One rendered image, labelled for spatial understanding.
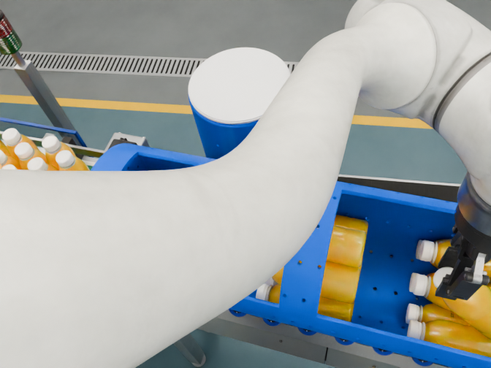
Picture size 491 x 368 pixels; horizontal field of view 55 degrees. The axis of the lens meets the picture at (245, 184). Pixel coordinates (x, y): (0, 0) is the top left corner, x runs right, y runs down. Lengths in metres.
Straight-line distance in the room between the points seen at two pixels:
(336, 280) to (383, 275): 0.22
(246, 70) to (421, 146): 1.36
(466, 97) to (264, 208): 0.31
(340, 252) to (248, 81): 0.60
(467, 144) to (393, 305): 0.61
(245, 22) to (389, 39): 2.73
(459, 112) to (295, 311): 0.48
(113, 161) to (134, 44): 2.31
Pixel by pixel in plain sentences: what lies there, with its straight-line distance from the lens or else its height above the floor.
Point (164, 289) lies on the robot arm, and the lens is 0.17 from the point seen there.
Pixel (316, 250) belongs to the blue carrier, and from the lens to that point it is 0.79.
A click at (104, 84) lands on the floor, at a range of 3.02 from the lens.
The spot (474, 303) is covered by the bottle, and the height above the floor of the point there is 1.20.
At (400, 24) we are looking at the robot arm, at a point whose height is 1.64.
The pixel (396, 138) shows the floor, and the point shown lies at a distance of 2.50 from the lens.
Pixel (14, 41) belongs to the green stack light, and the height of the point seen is 1.18.
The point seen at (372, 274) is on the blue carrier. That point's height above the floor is 0.96.
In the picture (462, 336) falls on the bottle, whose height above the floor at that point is 1.08.
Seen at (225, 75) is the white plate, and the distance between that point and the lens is 1.32.
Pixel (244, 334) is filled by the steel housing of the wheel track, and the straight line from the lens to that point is 1.12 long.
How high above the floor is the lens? 1.93
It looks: 56 degrees down
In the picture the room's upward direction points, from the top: 12 degrees counter-clockwise
